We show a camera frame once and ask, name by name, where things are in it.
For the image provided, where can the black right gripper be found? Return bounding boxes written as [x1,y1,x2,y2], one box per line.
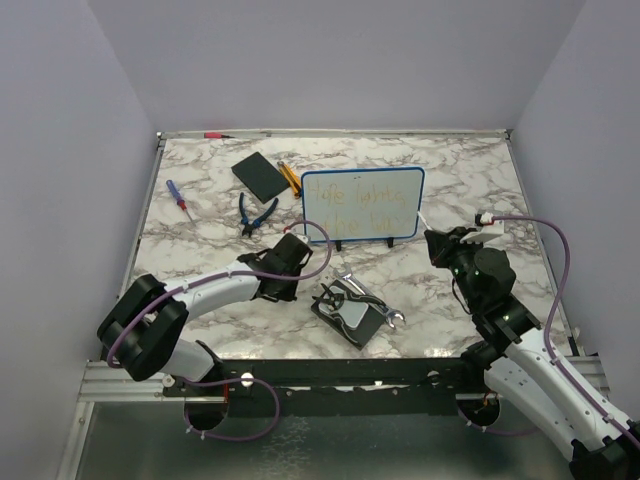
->
[428,225,487,308]

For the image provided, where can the blue framed whiteboard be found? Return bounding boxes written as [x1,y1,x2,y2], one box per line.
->
[301,166,426,243]

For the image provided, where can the yellow capped white marker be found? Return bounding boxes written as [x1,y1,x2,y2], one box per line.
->
[417,211,433,231]

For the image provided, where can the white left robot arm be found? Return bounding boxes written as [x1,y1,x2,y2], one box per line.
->
[97,233,312,395]

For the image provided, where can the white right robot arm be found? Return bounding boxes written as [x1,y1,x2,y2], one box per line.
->
[424,227,639,479]

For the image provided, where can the yellow pencil behind whiteboard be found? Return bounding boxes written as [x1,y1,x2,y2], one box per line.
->
[276,161,302,199]

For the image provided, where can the chrome combination wrench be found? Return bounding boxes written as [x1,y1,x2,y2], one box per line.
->
[333,267,406,330]

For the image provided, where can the black flat box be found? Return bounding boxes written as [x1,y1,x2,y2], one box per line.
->
[231,152,289,204]

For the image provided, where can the blue red screwdriver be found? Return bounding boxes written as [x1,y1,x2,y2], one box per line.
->
[166,180,193,222]

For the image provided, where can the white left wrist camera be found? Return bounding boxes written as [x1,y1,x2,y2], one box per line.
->
[283,223,310,244]

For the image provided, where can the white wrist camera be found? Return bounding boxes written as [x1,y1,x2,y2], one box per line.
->
[283,223,310,244]
[460,212,505,244]

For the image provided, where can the blue handled cutting pliers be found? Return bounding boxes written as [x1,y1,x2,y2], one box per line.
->
[238,192,280,237]

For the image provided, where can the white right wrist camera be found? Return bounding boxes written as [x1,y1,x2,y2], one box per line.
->
[460,212,505,244]

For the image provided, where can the black grey wire stripper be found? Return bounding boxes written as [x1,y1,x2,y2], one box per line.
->
[311,280,390,349]

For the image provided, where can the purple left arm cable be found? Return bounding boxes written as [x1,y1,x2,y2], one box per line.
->
[105,220,332,444]

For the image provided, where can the red marker on rail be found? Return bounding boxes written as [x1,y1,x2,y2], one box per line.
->
[203,132,235,139]

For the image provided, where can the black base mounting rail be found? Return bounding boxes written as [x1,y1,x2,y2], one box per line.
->
[163,357,489,418]

